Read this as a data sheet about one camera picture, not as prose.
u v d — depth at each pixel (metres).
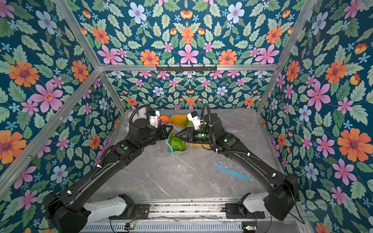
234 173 0.87
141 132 0.52
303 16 0.71
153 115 0.64
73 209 0.38
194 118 0.64
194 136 0.60
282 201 0.39
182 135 0.67
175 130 0.72
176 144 0.81
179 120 1.06
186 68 0.92
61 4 0.67
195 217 0.73
